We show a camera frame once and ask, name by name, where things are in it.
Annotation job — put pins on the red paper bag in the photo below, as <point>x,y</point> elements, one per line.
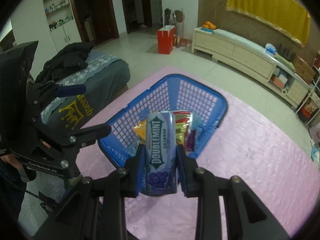
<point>165,41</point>

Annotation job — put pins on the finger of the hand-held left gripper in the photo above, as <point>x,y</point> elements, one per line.
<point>71,90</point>
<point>90,131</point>

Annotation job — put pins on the yellow cloth cover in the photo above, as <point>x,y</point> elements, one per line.
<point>270,5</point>

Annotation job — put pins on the white paper roll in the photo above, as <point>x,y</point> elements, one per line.
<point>285,91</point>

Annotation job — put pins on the pile of oranges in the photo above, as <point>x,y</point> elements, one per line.
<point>209,25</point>

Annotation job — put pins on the black router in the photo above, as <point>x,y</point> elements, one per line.
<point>285,53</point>

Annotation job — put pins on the white wall cabinet with shelves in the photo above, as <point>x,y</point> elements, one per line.
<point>60,17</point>

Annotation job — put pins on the blue purple gum can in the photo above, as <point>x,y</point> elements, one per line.
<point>160,155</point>

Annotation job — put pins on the broom with dustpan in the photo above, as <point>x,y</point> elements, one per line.
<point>178,30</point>

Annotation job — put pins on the person's left hand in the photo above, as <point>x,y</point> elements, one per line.
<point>8,161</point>

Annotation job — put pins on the pink tablecloth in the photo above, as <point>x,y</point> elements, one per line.
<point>262,167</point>

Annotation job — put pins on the black jacket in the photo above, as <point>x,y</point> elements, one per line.
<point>67,57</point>

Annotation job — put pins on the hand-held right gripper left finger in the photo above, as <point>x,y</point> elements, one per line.
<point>140,170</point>

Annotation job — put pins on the beige TV cabinet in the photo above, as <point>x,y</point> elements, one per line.
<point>250,57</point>

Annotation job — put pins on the pink bag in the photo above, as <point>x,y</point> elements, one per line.
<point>315,133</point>

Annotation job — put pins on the white shelf rack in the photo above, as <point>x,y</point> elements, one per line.
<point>310,105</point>

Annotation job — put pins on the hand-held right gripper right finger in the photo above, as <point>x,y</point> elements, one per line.
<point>182,170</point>

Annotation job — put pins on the dark wooden door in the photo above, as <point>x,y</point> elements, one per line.
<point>100,10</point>
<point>135,5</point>

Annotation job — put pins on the blue tissue box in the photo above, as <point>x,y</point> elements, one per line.
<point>270,48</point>

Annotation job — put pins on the green folded cloth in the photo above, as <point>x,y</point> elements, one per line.
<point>283,61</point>

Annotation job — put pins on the blue bowl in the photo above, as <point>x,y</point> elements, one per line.
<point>207,30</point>

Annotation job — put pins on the blue plastic basket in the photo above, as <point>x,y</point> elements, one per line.
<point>195,90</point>

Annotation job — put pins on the brown cardboard box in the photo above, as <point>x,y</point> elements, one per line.
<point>303,68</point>

